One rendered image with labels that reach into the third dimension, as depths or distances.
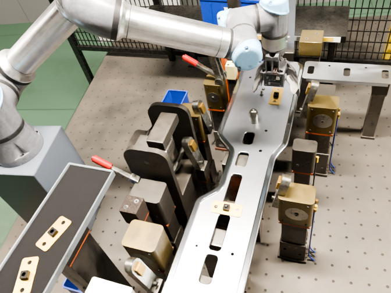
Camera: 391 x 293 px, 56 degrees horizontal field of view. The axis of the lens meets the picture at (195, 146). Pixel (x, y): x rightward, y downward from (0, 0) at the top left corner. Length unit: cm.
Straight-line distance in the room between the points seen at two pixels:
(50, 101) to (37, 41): 231
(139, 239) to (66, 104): 245
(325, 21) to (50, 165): 115
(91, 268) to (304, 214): 57
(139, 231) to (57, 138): 46
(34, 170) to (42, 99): 232
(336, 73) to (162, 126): 68
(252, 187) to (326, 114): 34
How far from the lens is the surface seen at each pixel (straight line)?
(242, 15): 103
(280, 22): 106
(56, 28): 107
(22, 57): 115
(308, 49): 145
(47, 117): 324
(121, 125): 177
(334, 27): 157
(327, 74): 138
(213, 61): 123
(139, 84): 197
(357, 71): 141
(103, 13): 87
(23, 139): 118
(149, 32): 89
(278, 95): 128
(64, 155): 128
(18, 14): 484
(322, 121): 122
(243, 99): 129
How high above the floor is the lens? 185
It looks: 48 degrees down
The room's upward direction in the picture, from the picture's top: 14 degrees counter-clockwise
